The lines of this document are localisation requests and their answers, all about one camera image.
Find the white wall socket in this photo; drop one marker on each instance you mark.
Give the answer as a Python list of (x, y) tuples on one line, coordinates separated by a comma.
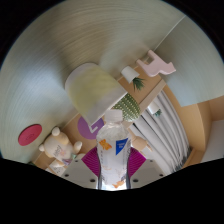
[(60, 168)]

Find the white pleated curtain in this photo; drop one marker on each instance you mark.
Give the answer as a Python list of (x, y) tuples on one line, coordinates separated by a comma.
[(163, 133)]

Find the flat round red coaster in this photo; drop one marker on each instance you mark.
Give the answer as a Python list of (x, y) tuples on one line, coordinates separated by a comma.
[(30, 135)]

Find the tall green cactus ornament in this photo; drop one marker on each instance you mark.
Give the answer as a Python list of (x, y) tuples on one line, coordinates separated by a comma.
[(128, 106)]

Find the green desk divider panel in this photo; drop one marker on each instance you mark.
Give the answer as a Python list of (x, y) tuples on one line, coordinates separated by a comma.
[(193, 53)]

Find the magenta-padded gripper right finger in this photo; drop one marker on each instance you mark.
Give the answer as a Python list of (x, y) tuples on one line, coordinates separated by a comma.
[(148, 171)]

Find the round purple number sign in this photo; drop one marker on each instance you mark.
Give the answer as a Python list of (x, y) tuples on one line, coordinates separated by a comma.
[(85, 128)]

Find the clear plastic water bottle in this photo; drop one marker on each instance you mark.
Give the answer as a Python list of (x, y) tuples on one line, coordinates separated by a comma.
[(114, 150)]

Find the pink wooden horse figurine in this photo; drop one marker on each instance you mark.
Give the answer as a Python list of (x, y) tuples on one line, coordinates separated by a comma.
[(156, 66)]

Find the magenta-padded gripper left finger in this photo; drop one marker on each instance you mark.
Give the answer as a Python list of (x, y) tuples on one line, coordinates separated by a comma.
[(78, 171)]

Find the small plant in white pot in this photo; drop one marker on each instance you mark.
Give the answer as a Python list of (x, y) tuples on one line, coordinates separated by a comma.
[(154, 108), (129, 72)]

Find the wooden desk back ledge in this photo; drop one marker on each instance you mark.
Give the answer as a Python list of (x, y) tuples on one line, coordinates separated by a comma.
[(71, 128)]

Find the white and yellow cup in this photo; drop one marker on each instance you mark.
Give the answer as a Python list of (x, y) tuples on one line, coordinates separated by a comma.
[(93, 90)]

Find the beige plush mouse toy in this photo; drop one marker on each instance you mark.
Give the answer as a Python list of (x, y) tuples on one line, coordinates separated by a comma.
[(58, 146)]

